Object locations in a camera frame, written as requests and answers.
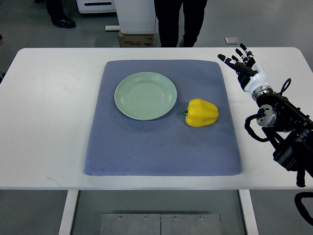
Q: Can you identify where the small grey floor plate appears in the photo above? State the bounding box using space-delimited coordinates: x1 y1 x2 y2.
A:
224 37 239 45

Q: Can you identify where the left white table leg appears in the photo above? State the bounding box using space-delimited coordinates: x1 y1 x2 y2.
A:
58 190 79 235

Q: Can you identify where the blue textured cloth mat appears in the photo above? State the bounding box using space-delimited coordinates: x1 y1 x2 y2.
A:
84 60 242 176

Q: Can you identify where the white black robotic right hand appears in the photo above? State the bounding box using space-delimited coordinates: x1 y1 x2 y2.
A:
218 44 268 95

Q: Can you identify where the right white table leg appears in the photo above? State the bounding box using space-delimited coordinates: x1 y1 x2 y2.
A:
239 189 259 235

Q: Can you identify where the brown cardboard box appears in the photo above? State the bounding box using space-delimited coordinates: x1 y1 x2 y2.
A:
118 31 155 47

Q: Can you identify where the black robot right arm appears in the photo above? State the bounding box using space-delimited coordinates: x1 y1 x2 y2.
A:
245 79 313 188

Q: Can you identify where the light green plate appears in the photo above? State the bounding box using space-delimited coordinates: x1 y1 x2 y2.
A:
114 72 177 120

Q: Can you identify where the white table leg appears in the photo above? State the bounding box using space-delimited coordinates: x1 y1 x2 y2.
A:
239 189 259 235
58 190 79 235

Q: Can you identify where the yellow bell pepper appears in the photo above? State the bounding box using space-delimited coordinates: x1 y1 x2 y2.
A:
181 98 219 127

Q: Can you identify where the person in black trousers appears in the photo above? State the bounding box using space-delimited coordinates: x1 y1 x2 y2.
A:
154 0 208 48

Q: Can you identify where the white cabinet with slot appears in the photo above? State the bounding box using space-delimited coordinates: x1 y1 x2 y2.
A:
76 0 116 14

